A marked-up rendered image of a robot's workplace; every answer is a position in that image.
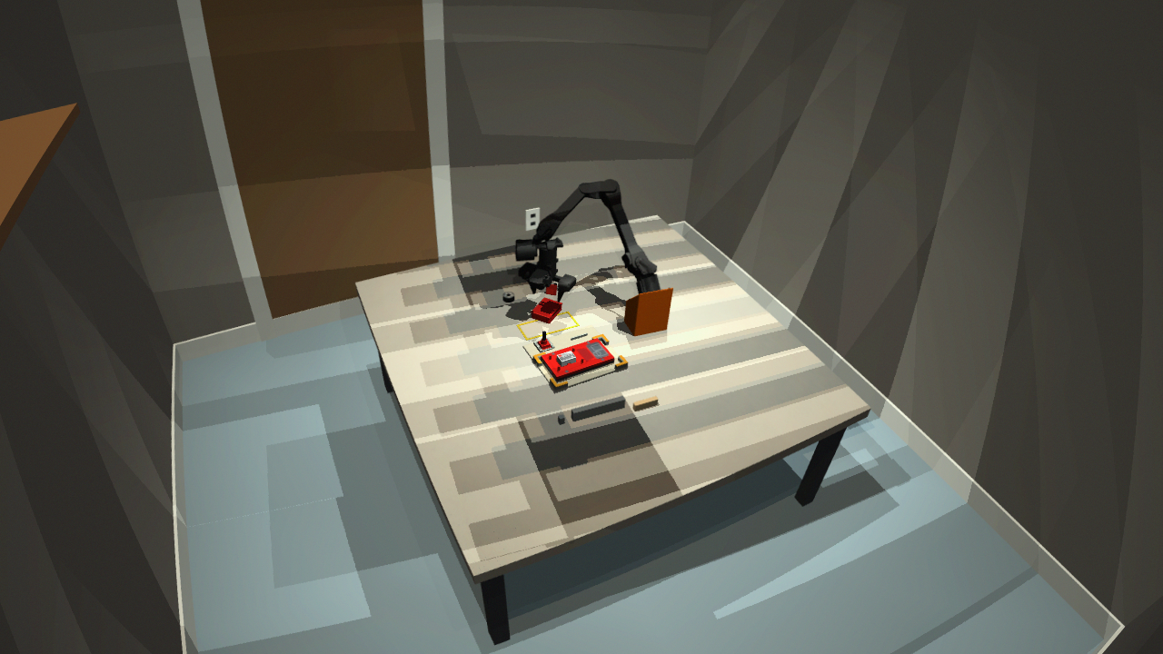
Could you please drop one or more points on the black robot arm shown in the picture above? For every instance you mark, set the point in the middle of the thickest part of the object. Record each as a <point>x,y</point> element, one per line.
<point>609,192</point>

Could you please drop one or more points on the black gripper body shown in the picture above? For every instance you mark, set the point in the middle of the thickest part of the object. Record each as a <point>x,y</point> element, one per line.
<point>565,283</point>

